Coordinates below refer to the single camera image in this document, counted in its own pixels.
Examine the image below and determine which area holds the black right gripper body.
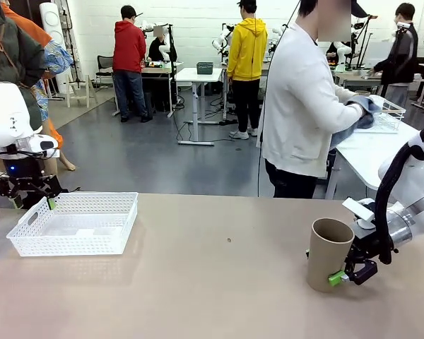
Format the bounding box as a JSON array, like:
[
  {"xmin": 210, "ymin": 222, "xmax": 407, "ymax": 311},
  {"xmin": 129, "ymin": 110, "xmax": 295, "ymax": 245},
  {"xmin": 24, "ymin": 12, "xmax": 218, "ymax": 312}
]
[{"xmin": 345, "ymin": 225, "xmax": 399, "ymax": 266}]

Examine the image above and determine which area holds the blue cloth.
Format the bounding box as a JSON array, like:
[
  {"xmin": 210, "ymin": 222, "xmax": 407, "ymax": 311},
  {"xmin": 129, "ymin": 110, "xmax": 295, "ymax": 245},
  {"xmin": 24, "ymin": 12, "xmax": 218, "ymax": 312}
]
[{"xmin": 330, "ymin": 95, "xmax": 384, "ymax": 151}]

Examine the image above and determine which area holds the person in yellow hoodie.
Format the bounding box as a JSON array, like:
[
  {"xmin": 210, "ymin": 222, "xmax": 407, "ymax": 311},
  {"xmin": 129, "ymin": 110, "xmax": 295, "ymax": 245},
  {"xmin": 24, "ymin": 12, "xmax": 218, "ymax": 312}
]
[{"xmin": 226, "ymin": 0, "xmax": 269, "ymax": 141}]

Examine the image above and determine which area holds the white side table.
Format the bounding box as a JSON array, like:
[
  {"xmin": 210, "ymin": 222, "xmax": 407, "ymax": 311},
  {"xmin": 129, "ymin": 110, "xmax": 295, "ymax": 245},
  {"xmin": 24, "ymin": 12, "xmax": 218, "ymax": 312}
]
[{"xmin": 324, "ymin": 119, "xmax": 421, "ymax": 201}]

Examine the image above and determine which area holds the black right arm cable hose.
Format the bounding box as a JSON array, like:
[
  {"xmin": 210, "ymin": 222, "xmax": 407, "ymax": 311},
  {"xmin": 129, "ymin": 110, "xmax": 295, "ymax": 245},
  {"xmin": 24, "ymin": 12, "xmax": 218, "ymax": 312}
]
[{"xmin": 374, "ymin": 102, "xmax": 424, "ymax": 266}]

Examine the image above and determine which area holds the white perforated plastic basket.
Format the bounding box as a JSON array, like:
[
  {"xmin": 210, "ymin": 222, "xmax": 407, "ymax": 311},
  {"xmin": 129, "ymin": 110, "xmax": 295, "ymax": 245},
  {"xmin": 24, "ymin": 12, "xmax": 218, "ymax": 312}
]
[{"xmin": 6, "ymin": 191, "xmax": 139, "ymax": 258}]

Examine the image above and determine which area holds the white wire dish rack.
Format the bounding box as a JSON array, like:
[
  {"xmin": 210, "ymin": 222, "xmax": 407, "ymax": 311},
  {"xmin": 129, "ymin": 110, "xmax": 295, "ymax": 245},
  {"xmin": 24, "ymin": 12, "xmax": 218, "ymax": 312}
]
[{"xmin": 353, "ymin": 95, "xmax": 407, "ymax": 135}]

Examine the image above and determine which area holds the white height-adjustable desk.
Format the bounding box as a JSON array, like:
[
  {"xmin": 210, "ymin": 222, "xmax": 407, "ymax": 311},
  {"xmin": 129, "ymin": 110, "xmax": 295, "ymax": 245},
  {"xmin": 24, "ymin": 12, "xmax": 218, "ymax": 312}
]
[{"xmin": 175, "ymin": 66, "xmax": 224, "ymax": 146}]

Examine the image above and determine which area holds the black mesh chair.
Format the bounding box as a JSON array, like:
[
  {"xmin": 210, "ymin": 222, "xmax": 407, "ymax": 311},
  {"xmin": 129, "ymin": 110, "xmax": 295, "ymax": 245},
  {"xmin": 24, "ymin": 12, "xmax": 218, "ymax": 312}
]
[{"xmin": 95, "ymin": 54, "xmax": 116, "ymax": 85}]

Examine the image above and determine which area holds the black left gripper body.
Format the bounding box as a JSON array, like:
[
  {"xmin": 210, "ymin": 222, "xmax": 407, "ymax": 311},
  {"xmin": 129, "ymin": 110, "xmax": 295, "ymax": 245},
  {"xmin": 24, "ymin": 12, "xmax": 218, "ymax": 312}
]
[{"xmin": 3, "ymin": 152, "xmax": 47, "ymax": 191}]

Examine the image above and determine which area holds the white wooden step stool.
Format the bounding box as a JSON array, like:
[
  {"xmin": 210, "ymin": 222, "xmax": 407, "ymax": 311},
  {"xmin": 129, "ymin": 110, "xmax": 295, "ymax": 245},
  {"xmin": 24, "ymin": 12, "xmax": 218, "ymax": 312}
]
[{"xmin": 64, "ymin": 73, "xmax": 99, "ymax": 109}]

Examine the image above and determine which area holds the brown cup brown inside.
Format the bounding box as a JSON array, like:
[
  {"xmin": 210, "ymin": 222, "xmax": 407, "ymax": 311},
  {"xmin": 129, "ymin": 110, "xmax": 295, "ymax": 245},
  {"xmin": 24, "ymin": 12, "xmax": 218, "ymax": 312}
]
[{"xmin": 306, "ymin": 218, "xmax": 355, "ymax": 294}]

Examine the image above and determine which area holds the figure in orange blue clothes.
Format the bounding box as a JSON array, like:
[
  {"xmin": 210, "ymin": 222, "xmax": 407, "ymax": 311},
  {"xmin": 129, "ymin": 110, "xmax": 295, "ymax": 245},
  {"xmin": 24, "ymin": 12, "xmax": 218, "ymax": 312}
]
[{"xmin": 0, "ymin": 1, "xmax": 77, "ymax": 172}]

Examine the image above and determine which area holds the seated person in black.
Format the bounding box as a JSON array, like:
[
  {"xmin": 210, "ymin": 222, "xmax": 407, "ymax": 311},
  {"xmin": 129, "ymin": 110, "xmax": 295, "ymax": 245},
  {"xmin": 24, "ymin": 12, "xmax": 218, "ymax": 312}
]
[{"xmin": 147, "ymin": 24, "xmax": 177, "ymax": 64}]

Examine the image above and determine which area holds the person in red hoodie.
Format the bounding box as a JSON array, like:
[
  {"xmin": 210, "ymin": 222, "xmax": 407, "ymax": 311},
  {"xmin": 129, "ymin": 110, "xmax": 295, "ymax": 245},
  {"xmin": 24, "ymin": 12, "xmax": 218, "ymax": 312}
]
[{"xmin": 112, "ymin": 5, "xmax": 153, "ymax": 124}]

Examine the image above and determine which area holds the person's right forearm white sleeve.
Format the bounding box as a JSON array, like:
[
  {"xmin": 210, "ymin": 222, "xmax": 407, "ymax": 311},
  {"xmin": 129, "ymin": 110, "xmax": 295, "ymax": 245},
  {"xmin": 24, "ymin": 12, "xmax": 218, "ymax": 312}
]
[{"xmin": 334, "ymin": 84, "xmax": 364, "ymax": 121}]

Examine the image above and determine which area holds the person in white cardigan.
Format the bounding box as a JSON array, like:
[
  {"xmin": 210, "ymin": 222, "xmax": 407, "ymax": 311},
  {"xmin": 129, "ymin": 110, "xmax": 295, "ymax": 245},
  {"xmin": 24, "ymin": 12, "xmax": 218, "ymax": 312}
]
[{"xmin": 257, "ymin": 0, "xmax": 375, "ymax": 199}]

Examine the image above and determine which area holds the person in black jacket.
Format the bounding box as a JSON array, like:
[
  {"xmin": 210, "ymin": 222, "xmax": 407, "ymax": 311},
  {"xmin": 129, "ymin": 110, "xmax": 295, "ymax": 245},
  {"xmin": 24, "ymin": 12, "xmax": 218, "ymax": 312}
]
[{"xmin": 372, "ymin": 2, "xmax": 420, "ymax": 107}]

